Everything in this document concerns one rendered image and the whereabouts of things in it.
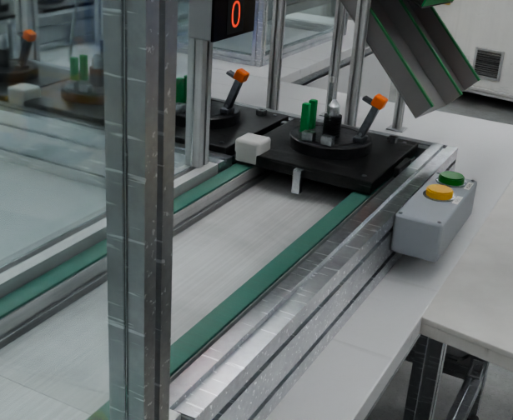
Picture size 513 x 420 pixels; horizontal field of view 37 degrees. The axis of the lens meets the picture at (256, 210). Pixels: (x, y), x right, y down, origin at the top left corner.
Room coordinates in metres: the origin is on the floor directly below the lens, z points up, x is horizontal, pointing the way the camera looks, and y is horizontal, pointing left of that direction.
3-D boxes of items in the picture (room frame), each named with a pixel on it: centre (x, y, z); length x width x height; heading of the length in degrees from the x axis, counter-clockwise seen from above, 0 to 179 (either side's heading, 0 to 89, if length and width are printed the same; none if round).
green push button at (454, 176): (1.15, -0.30, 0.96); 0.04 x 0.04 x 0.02
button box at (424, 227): (1.09, -0.27, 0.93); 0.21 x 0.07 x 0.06; 154
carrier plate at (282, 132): (1.26, -0.12, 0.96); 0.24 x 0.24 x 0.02; 64
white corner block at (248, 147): (1.22, 0.01, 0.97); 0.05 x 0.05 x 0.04; 64
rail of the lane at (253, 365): (0.95, -0.13, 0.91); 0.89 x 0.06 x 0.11; 154
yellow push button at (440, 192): (1.09, -0.27, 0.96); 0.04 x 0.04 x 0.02
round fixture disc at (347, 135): (1.26, -0.12, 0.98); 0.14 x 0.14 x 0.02
